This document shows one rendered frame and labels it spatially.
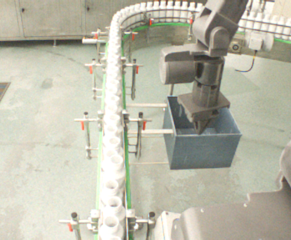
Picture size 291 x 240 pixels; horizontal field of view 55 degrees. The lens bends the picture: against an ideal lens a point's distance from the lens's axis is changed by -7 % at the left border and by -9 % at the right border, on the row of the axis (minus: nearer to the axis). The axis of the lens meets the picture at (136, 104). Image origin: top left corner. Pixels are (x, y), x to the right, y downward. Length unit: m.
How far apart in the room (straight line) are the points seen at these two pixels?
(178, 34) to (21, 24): 2.57
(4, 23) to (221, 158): 3.68
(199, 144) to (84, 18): 3.14
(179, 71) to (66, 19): 3.73
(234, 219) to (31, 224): 2.01
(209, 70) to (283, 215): 0.40
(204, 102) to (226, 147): 0.81
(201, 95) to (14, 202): 1.90
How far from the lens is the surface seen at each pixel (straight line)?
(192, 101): 0.63
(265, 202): 0.22
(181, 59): 0.56
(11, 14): 4.39
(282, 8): 4.82
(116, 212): 0.77
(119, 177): 0.82
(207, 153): 1.40
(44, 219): 2.17
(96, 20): 4.18
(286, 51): 2.55
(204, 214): 0.21
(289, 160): 0.21
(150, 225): 0.82
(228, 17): 0.55
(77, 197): 2.24
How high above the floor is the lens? 1.78
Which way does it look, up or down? 35 degrees down
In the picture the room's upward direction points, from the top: 3 degrees clockwise
